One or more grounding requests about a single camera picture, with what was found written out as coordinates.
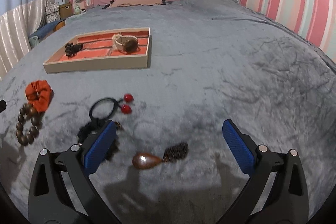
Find brown wooden bead bracelet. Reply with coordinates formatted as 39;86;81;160
15;103;44;147

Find black frilly scrunchie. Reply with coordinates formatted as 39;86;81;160
77;118;118;161

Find amber teardrop pendant hair tie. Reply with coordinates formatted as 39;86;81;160
131;141;190;171

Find white strap gold watch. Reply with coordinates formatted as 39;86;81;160
121;36;138;54

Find orange fabric scrunchie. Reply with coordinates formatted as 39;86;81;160
25;80;53;113

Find black hair tie red balls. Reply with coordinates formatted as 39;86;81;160
89;93;134;121

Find patterned storage bag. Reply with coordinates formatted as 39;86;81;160
46;3;60;24

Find grey velvet bed blanket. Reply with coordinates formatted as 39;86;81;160
1;0;335;223

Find brown cardboard box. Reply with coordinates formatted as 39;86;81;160
59;3;74;20

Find black hair claw clip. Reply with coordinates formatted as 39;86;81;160
64;42;84;58

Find blue folded cloth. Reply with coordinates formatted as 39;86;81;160
29;20;64;45

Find beige pillow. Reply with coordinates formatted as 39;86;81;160
109;0;166;8

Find beige jewelry tray red lining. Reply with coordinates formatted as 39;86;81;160
43;27;150;73

